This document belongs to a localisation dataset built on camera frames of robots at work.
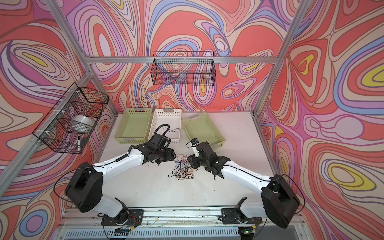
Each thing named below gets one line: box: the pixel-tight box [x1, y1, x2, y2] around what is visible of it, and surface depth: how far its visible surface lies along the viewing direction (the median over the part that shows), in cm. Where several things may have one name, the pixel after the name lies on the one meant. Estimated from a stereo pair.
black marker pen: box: [77, 135, 81, 152], surface depth 73 cm
